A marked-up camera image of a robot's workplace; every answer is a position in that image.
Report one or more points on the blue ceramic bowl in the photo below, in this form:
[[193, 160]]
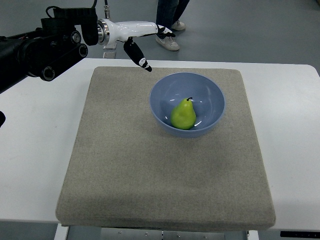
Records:
[[209, 102]]

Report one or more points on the metal floor plate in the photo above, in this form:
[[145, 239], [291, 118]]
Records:
[[109, 55], [110, 46]]

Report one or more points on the upper metal floor plate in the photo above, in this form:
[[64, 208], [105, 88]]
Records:
[[110, 46]]

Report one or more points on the lower metal floor plate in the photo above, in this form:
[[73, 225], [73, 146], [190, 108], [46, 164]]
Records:
[[109, 55]]

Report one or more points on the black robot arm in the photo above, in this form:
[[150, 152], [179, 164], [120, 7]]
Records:
[[47, 52]]

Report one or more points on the grey felt mat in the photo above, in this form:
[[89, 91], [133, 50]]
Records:
[[125, 171]]

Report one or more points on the person in dark jeans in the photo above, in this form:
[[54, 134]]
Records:
[[168, 15]]

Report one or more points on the black table control panel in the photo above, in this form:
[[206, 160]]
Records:
[[300, 234]]

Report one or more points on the green pear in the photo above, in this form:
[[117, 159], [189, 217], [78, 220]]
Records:
[[183, 115]]

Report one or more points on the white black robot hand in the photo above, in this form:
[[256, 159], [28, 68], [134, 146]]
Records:
[[110, 32]]

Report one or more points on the metal table frame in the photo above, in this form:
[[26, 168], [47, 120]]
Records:
[[97, 233]]

